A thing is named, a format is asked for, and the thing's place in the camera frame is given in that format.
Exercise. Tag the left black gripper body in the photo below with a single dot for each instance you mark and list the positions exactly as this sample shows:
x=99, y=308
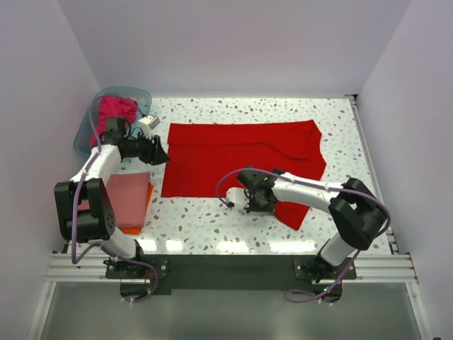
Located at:
x=151, y=149

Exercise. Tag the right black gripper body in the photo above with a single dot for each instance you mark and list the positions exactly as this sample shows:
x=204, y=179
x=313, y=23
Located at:
x=255, y=201

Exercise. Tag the red t-shirt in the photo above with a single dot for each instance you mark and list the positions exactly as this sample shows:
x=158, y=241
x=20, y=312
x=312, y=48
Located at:
x=203, y=154

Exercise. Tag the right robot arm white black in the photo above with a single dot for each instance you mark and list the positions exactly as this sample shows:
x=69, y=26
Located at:
x=359, y=217

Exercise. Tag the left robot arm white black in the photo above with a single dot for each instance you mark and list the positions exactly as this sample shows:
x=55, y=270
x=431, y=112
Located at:
x=85, y=214

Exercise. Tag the pink folded t-shirt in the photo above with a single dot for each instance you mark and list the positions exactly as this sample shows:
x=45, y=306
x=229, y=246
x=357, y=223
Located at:
x=128, y=197

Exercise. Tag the magenta crumpled t-shirt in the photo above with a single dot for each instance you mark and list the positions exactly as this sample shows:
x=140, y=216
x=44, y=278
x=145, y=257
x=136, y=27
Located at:
x=107, y=107

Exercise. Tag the teal plastic bin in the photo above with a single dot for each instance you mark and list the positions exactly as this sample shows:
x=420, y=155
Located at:
x=143, y=97

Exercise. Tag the orange folded t-shirt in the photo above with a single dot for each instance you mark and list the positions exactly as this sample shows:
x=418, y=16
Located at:
x=136, y=229

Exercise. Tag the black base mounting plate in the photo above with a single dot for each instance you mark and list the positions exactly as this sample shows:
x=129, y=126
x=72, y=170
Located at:
x=163, y=274

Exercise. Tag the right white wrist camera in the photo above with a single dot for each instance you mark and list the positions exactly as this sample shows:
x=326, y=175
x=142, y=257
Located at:
x=237, y=198

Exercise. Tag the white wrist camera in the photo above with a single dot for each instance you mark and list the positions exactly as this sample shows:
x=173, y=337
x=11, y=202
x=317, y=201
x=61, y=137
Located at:
x=237, y=198
x=147, y=124

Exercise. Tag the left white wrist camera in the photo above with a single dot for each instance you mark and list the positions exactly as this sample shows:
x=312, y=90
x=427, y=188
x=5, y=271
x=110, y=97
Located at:
x=147, y=124

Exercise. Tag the aluminium frame rail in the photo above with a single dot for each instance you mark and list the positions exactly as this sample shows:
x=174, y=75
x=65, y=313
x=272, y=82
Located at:
x=369, y=269

